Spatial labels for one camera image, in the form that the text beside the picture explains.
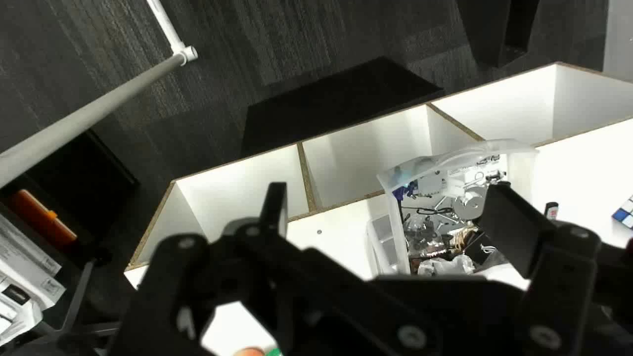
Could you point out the white shelf cabinet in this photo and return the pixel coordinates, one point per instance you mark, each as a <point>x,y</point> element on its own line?
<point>467,306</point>

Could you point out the stack of papers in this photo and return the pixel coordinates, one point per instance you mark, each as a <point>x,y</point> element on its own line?
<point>28,286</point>

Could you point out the clear plastic drawer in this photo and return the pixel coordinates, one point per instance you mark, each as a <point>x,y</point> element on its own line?
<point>432,203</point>

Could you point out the toy mango fruit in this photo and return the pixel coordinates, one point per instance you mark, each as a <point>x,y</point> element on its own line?
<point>255,351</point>

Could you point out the orange handled tool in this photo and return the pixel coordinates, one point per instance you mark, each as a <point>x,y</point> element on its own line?
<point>44,221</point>

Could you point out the colourful rubik cube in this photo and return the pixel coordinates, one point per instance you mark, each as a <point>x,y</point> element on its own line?
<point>623,215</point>

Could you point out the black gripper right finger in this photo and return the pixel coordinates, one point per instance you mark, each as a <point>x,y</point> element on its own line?
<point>578,302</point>

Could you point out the grey tripod pole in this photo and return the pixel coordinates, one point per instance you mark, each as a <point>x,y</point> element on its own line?
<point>34,150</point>

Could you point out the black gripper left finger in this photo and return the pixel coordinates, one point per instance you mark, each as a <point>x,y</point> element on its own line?
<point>190,280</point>

